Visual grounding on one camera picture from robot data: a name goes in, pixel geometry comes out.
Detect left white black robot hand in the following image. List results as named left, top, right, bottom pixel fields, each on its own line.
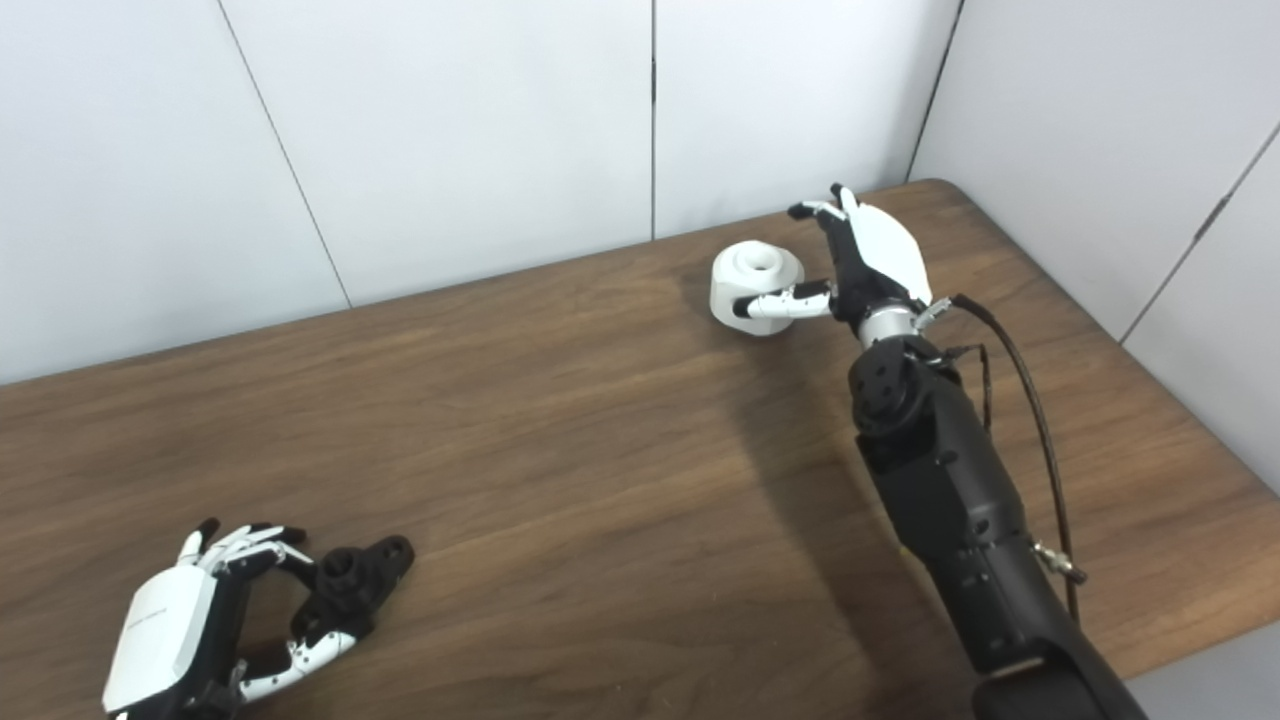
left=102, top=518, right=361, bottom=720

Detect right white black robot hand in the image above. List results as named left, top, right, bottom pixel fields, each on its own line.
left=733, top=184, right=934, bottom=327

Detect round white plastic piece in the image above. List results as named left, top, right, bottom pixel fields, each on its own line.
left=710, top=242, right=805, bottom=338

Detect black plastic holder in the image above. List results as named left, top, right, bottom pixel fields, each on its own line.
left=290, top=535, right=415, bottom=641

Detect thin black wire loop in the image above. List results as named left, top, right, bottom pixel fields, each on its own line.
left=942, top=343, right=993, bottom=433

